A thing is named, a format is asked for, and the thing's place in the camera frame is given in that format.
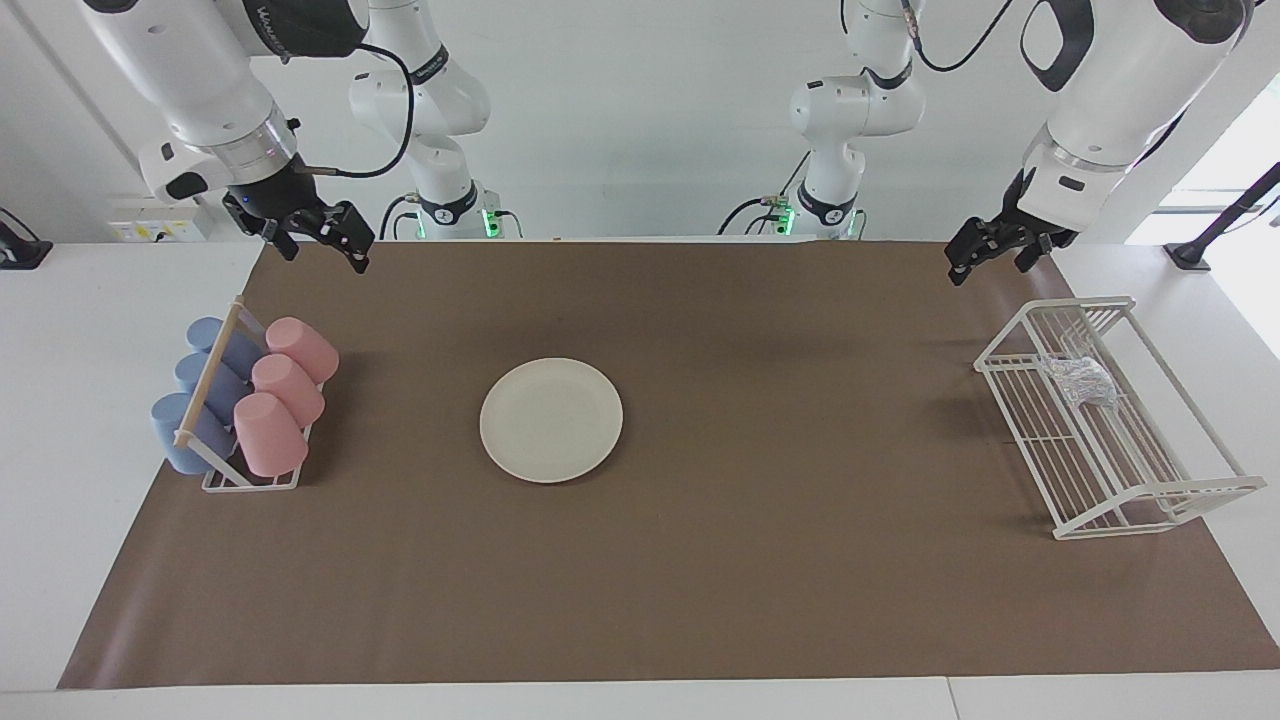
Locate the cream round plate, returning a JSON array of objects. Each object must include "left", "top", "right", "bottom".
[{"left": 480, "top": 358, "right": 624, "bottom": 485}]

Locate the pink plastic cup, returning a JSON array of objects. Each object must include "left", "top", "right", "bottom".
[
  {"left": 265, "top": 317, "right": 340, "bottom": 385},
  {"left": 251, "top": 354, "right": 326, "bottom": 427},
  {"left": 233, "top": 392, "right": 309, "bottom": 478}
]

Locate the blue plastic cup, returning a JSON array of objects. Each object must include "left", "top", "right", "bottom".
[
  {"left": 175, "top": 352, "right": 251, "bottom": 421},
  {"left": 186, "top": 317, "right": 263, "bottom": 376},
  {"left": 150, "top": 392, "right": 236, "bottom": 475}
]

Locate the wooden white cup rack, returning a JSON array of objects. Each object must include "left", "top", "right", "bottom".
[{"left": 173, "top": 295, "right": 326, "bottom": 493}]

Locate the black table clamp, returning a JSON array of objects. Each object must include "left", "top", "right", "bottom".
[{"left": 0, "top": 207, "right": 53, "bottom": 271}]

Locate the brown table mat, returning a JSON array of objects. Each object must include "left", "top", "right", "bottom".
[{"left": 57, "top": 240, "right": 1280, "bottom": 691}]

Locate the black base cable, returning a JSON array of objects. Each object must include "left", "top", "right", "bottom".
[
  {"left": 717, "top": 150, "right": 813, "bottom": 237},
  {"left": 378, "top": 193, "right": 426, "bottom": 241}
]

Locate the white wall socket box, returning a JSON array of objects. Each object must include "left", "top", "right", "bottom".
[{"left": 108, "top": 194, "right": 213, "bottom": 243}]

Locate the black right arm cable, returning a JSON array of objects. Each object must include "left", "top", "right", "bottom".
[{"left": 300, "top": 40, "right": 416, "bottom": 179}]

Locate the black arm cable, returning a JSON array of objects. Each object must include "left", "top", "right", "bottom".
[
  {"left": 300, "top": 40, "right": 416, "bottom": 179},
  {"left": 900, "top": 0, "right": 1016, "bottom": 73}
]

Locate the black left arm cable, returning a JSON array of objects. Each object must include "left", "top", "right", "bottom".
[{"left": 900, "top": 0, "right": 1016, "bottom": 73}]

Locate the white wire dish rack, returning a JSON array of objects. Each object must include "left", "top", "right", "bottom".
[{"left": 974, "top": 295, "right": 1268, "bottom": 541}]

